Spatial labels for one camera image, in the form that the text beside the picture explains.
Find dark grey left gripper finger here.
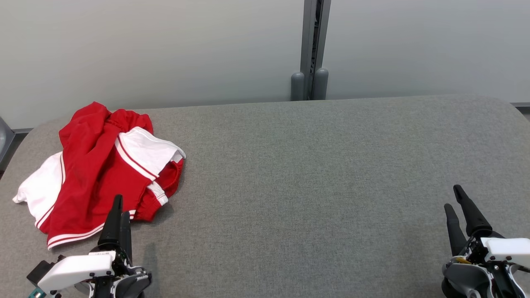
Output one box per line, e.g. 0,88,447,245
98,195,124,250
121,212,133,261

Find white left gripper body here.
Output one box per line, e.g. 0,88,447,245
37,246,152,298

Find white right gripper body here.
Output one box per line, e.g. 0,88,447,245
441,233,530,298

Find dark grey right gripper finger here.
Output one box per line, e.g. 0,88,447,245
453,185,492,238
444,204,467,256

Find red jersey with white panels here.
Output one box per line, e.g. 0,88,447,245
12,101,166,250

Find red shorts with white stripe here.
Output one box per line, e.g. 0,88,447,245
104,108,186,222

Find grey metal cart frame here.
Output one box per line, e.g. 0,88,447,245
0,116,16,166

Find grey cylindrical post foot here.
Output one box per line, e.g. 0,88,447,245
313,68,329,100
291,72,306,101

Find grey metal partition post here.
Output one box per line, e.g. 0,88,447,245
300,0,332,101

